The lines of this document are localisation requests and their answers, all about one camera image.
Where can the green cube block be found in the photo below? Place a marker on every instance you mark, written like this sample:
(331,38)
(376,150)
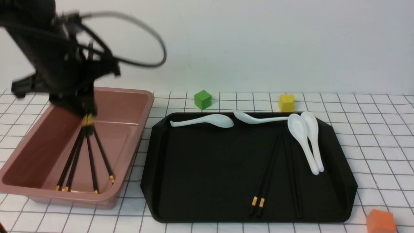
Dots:
(203,99)

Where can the white grid tablecloth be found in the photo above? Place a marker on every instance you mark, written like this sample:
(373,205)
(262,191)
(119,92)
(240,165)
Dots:
(374,130)

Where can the black chopstick on tray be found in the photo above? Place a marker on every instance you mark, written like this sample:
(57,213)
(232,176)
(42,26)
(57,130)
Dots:
(255,201)

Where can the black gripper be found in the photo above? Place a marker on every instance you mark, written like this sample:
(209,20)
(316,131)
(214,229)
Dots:
(72,75)

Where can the pink plastic bin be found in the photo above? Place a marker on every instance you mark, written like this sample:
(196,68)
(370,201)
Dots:
(35,166)

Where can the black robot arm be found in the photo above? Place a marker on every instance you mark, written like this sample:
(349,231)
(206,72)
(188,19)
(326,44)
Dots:
(36,28)

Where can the orange cube block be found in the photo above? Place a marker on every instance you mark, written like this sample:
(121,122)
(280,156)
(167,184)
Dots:
(379,221)

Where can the white ceramic soup spoon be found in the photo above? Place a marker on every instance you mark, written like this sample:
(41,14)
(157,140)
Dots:
(313,135)
(244,117)
(298,130)
(218,120)

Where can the black plastic tray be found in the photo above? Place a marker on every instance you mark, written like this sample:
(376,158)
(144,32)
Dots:
(203,173)

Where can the yellow cube block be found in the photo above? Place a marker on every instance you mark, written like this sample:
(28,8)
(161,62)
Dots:
(286,103)

